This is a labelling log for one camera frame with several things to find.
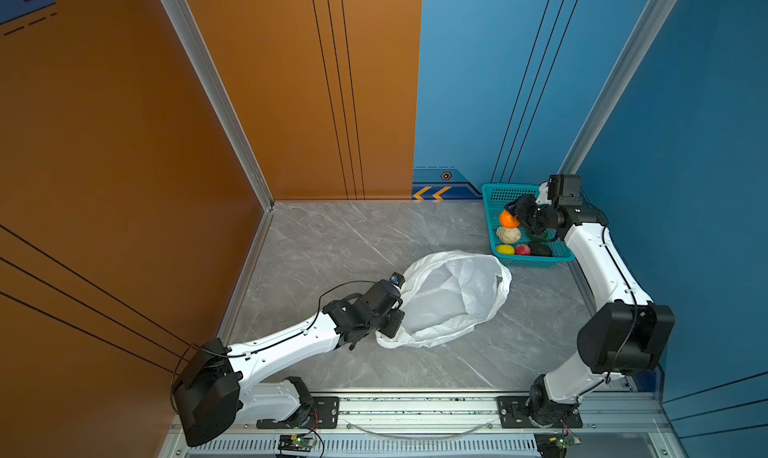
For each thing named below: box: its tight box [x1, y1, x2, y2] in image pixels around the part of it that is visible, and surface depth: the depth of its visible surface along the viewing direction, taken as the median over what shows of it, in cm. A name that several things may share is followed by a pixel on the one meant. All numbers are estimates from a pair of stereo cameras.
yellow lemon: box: [496, 244, 515, 255], surface depth 100 cm
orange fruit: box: [500, 210, 520, 229], surface depth 83 cm
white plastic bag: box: [376, 250, 512, 348], surface depth 87 cm
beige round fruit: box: [496, 226, 521, 245], surface depth 105 cm
